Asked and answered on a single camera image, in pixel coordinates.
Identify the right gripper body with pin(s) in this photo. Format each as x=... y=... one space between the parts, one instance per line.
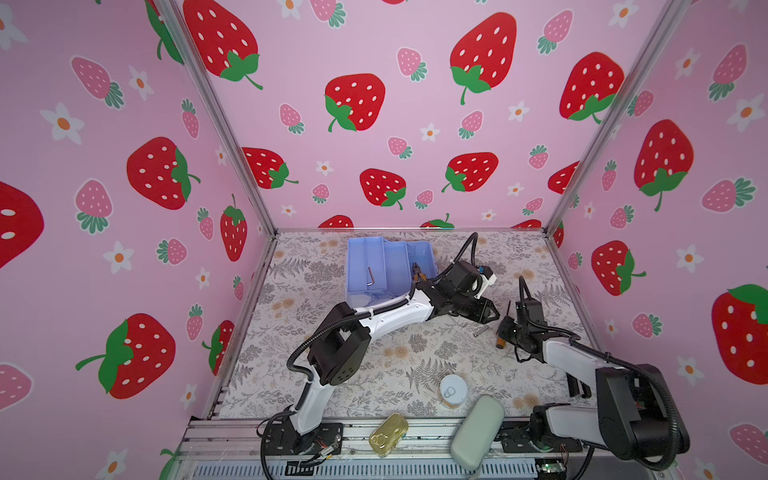
x=508 y=329

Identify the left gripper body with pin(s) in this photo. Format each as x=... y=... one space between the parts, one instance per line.
x=474 y=309

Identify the white tool box pink handle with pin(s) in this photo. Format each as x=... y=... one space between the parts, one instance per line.
x=391 y=263

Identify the orange needle nose pliers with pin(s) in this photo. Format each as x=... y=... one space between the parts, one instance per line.
x=417 y=273

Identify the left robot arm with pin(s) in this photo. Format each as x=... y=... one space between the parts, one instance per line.
x=336 y=350

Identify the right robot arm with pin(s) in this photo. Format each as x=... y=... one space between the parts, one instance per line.
x=635 y=416

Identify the small metal bolt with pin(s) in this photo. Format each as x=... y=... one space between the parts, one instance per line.
x=481 y=330

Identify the grey green glasses case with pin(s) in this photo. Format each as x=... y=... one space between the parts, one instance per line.
x=473 y=439

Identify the gold sardine tin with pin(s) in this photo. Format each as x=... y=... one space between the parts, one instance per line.
x=387 y=435

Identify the aluminium front rail frame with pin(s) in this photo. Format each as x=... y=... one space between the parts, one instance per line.
x=230 y=449

